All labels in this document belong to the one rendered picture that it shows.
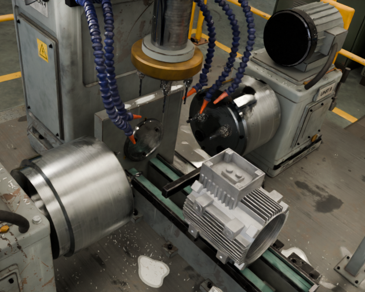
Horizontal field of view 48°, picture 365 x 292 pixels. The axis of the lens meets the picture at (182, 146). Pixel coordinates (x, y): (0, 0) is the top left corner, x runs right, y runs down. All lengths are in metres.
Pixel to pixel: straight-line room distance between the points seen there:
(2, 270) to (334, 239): 0.99
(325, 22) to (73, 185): 0.96
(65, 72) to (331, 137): 1.20
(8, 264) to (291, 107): 0.95
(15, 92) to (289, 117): 2.44
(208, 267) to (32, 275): 0.47
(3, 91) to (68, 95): 2.30
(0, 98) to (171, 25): 2.51
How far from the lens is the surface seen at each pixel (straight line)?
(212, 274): 1.15
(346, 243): 1.45
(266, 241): 1.12
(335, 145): 1.85
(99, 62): 0.87
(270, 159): 1.51
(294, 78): 1.41
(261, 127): 1.29
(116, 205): 0.96
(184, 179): 1.11
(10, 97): 3.37
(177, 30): 0.98
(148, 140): 1.25
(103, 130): 1.12
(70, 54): 1.10
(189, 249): 1.18
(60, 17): 1.07
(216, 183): 0.99
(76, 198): 0.91
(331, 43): 1.45
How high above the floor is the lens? 1.78
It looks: 38 degrees down
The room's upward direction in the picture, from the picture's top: 9 degrees clockwise
